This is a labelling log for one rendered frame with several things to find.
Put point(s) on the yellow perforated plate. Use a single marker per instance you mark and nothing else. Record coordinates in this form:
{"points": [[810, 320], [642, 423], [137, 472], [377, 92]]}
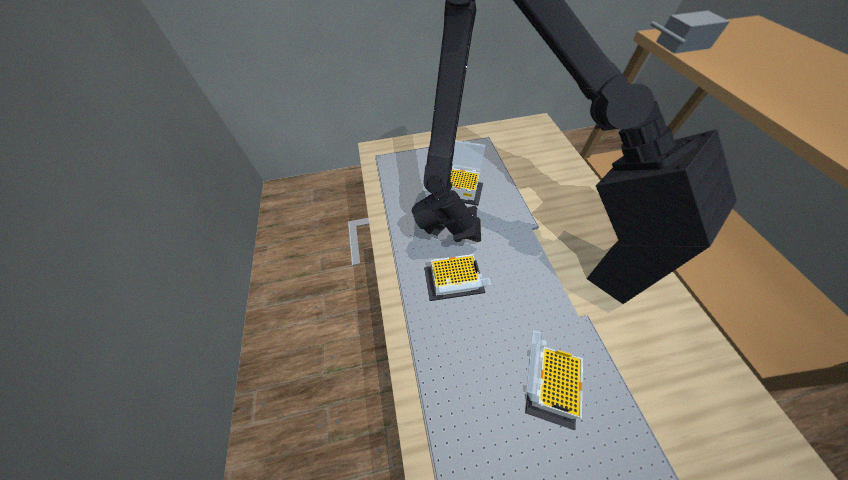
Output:
{"points": [[464, 179]]}

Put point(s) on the yellow perforated tip rack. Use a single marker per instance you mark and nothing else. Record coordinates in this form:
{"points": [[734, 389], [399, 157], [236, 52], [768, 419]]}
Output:
{"points": [[458, 270], [561, 376]]}

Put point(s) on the white tip box with lid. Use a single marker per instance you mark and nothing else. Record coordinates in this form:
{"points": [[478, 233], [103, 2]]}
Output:
{"points": [[535, 376]]}

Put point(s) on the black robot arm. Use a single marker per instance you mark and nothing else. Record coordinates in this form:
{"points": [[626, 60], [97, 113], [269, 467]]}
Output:
{"points": [[646, 145]]}

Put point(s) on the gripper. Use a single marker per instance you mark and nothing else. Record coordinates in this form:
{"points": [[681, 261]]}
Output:
{"points": [[470, 223]]}

